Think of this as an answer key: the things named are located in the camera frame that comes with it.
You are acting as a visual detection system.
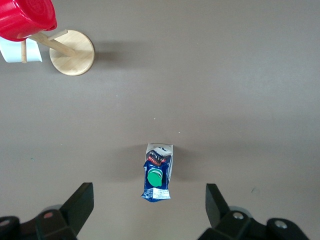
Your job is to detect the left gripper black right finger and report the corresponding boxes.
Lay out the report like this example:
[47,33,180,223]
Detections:
[197,183,311,240]

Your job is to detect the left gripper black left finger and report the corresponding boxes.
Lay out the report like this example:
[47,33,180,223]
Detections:
[0,182,95,240]

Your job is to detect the blue white milk carton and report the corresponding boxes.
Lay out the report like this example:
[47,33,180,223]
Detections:
[140,142,175,203]

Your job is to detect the white plastic cup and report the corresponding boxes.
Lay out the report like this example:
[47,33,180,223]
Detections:
[0,37,43,63]

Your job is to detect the red plastic cup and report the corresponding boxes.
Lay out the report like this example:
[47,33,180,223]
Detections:
[0,0,58,42]

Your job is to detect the wooden mug tree stand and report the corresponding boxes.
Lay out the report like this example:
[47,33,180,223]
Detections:
[16,29,96,77]

